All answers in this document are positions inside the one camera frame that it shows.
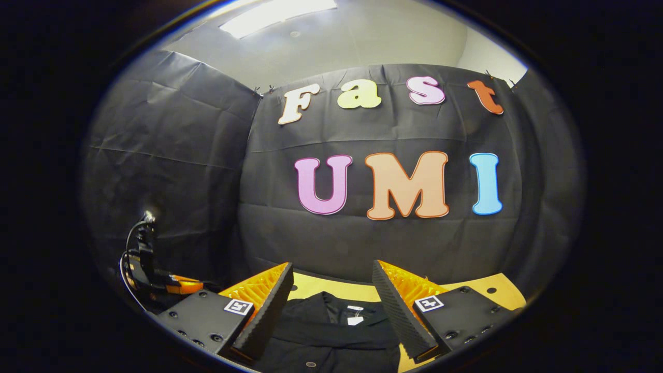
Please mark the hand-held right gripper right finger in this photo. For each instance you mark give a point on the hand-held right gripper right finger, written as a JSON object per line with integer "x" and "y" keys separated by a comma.
{"x": 399, "y": 311}

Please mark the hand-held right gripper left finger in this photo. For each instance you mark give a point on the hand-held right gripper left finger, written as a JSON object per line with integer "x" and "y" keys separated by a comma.
{"x": 269, "y": 311}

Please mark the black button shirt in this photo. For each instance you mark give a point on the black button shirt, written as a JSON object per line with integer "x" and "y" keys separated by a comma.
{"x": 321, "y": 331}

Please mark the black backdrop cloth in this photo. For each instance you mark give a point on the black backdrop cloth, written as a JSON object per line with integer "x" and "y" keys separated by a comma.
{"x": 362, "y": 233}

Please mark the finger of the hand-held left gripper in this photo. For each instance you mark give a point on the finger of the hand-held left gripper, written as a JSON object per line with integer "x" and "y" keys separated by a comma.
{"x": 186, "y": 285}

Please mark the rectangular ceiling light panel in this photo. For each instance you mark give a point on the rectangular ceiling light panel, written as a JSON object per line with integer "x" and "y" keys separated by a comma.
{"x": 274, "y": 14}

